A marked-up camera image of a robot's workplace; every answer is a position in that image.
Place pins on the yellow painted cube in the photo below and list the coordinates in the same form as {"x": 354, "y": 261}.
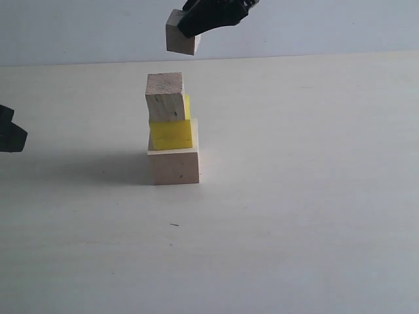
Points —
{"x": 173, "y": 135}

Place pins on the large pale wooden cube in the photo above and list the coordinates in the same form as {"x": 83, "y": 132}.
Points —
{"x": 177, "y": 166}

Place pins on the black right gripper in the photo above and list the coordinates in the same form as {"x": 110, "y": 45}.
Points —
{"x": 202, "y": 16}

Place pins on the medium bare wooden cube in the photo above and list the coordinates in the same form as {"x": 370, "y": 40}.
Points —
{"x": 165, "y": 97}

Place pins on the small pale wooden cube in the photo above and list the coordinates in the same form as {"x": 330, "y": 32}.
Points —
{"x": 175, "y": 40}

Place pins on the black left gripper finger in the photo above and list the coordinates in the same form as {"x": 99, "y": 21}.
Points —
{"x": 13, "y": 137}

